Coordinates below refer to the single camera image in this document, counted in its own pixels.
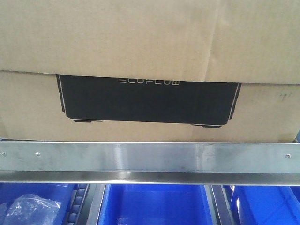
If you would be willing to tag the clear plastic bag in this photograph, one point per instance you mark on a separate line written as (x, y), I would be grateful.
(29, 209)

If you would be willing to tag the left metal shelf divider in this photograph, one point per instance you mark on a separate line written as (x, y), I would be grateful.
(86, 204)

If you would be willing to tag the right blue plastic bin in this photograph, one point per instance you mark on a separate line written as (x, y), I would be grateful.
(264, 205)

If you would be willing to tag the metal shelf divider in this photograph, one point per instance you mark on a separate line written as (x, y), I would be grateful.
(86, 204)
(221, 212)

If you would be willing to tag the brown EcoFlow cardboard box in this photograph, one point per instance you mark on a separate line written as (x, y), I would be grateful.
(150, 70)

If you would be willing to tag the left blue plastic bin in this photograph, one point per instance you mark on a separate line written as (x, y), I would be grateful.
(59, 192)

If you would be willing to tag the middle blue plastic bin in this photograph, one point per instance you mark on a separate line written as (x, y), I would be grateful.
(155, 204)

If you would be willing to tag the right metal shelf divider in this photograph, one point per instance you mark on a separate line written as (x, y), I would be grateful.
(221, 212)

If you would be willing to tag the metal shelf front rail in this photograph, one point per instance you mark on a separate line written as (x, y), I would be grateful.
(225, 163)

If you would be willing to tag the blue plastic bin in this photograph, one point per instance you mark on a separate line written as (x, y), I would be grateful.
(59, 192)
(155, 204)
(264, 205)

